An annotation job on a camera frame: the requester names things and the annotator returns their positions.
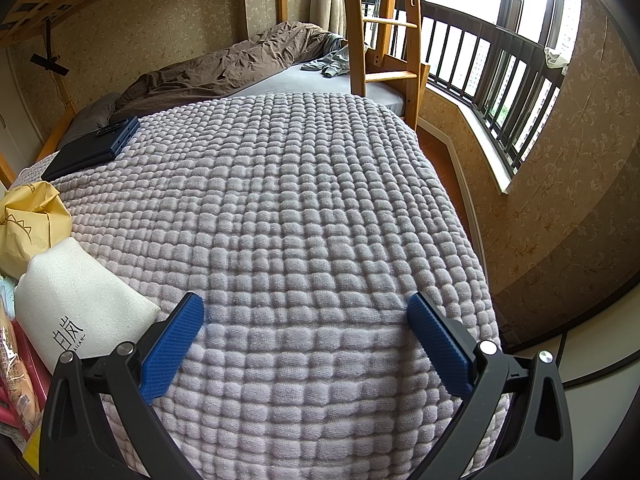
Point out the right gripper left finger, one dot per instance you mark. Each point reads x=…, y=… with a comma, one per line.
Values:
x=76, y=440

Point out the grey pillow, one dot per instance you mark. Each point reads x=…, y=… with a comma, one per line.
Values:
x=93, y=116

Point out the white charcoal pouch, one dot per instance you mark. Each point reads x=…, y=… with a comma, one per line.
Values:
x=67, y=301

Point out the brown crumpled duvet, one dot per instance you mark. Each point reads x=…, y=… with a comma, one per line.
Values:
x=224, y=72

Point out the black clamp mount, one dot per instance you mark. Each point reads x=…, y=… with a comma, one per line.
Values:
x=50, y=61

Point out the black flat box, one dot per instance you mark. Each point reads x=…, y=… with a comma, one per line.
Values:
x=93, y=149

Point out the pink quilted bed blanket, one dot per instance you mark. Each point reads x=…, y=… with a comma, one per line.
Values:
x=305, y=221

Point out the grey green clothing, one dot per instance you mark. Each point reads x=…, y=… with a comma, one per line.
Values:
x=333, y=64

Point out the red medicine box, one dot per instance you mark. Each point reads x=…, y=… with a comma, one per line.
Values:
x=25, y=380

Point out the wooden bunk ladder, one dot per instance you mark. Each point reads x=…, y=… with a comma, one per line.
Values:
x=386, y=47

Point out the yellow paper bag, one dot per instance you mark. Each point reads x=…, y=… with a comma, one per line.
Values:
x=33, y=219

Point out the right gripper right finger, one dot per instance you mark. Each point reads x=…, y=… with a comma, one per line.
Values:
x=535, y=440

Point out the dark window railing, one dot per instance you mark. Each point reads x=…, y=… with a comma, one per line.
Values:
x=502, y=78

